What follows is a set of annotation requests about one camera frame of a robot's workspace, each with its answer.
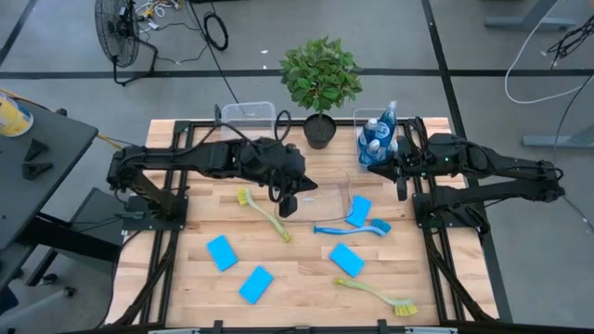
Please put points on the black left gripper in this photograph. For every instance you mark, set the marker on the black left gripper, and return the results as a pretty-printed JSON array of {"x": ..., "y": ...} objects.
[{"x": 290, "y": 167}]

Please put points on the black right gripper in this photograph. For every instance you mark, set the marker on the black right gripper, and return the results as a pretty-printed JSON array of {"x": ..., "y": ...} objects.
[{"x": 415, "y": 158}]

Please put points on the blue spray bottle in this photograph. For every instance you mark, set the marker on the blue spray bottle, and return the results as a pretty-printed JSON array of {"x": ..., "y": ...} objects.
[{"x": 386, "y": 127}]

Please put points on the blue sponge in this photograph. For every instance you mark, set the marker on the blue sponge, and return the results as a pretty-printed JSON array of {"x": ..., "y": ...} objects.
[
  {"x": 256, "y": 285},
  {"x": 348, "y": 262},
  {"x": 359, "y": 211},
  {"x": 222, "y": 253}
]

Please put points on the blue dish brush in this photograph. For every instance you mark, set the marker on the blue dish brush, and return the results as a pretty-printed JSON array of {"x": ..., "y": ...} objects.
[{"x": 381, "y": 226}]

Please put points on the yellow-green dish brush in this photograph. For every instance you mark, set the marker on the yellow-green dish brush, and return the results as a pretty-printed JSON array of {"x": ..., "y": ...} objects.
[
  {"x": 404, "y": 307},
  {"x": 242, "y": 197}
]

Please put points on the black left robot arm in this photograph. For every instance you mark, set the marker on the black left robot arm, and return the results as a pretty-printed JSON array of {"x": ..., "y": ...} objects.
[{"x": 185, "y": 160}]

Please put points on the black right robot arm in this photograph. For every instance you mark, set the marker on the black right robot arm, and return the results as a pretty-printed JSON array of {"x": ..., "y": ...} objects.
[{"x": 501, "y": 162}]

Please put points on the clear rectangular plastic bin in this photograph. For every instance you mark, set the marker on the clear rectangular plastic bin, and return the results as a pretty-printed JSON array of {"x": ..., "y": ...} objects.
[{"x": 359, "y": 112}]

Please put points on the tall clear plastic bin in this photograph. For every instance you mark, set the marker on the tall clear plastic bin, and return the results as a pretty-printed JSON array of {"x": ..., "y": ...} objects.
[{"x": 250, "y": 113}]

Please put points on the potted small green tree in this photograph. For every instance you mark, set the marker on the potted small green tree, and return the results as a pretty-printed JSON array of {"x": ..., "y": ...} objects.
[{"x": 320, "y": 74}]

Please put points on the grey desk foot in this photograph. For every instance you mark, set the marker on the grey desk foot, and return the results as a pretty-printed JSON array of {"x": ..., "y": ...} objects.
[{"x": 529, "y": 21}]

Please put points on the dark grey desk shelf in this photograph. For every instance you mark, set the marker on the dark grey desk shelf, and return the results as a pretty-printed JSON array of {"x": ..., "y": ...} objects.
[{"x": 99, "y": 209}]

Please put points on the black floor fan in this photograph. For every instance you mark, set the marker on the black floor fan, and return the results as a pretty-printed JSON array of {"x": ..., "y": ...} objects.
[{"x": 117, "y": 32}]

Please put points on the dark grey desk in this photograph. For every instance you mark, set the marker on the dark grey desk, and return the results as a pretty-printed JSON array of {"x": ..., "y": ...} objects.
[{"x": 46, "y": 195}]

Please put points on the black triangular plastic part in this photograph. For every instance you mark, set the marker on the black triangular plastic part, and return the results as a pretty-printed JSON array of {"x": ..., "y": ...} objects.
[
  {"x": 36, "y": 150},
  {"x": 34, "y": 170}
]

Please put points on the yellow wipes canister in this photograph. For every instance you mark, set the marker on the yellow wipes canister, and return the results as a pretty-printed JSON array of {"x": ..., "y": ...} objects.
[{"x": 14, "y": 118}]

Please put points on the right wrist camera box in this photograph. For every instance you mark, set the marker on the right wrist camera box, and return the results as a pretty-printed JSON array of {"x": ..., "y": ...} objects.
[{"x": 402, "y": 190}]

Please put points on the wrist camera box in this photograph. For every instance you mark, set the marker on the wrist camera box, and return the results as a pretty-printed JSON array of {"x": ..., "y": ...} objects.
[
  {"x": 288, "y": 206},
  {"x": 402, "y": 190}
]

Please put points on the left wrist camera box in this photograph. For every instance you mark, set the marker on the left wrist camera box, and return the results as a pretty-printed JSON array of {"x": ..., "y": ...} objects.
[{"x": 288, "y": 206}]

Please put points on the black aluminium table frame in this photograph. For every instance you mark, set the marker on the black aluminium table frame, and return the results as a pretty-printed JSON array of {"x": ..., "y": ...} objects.
[{"x": 416, "y": 123}]

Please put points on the silver aluminium bracket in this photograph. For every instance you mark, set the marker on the silver aluminium bracket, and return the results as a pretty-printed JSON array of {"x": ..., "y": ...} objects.
[
  {"x": 174, "y": 331},
  {"x": 429, "y": 330}
]

